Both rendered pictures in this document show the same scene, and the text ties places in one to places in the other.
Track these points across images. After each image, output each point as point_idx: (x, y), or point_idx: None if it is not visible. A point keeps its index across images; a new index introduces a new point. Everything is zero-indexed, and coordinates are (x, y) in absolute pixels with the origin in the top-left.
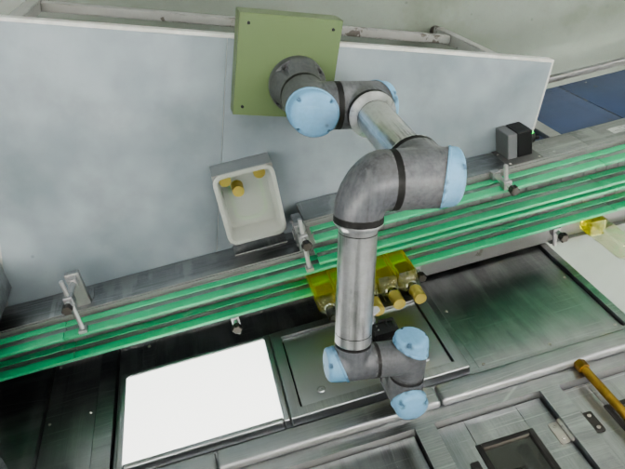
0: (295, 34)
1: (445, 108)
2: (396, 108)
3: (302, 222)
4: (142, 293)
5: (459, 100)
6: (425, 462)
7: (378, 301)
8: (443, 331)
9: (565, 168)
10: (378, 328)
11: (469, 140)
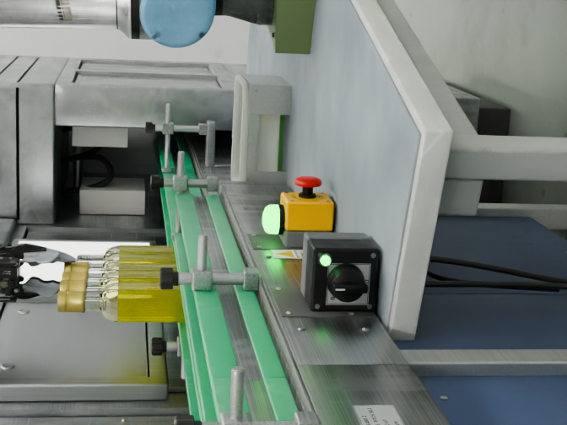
0: None
1: (350, 136)
2: (140, 7)
3: (219, 183)
4: (203, 179)
5: (358, 132)
6: None
7: (74, 273)
8: (47, 381)
9: (226, 341)
10: (4, 259)
11: (354, 232)
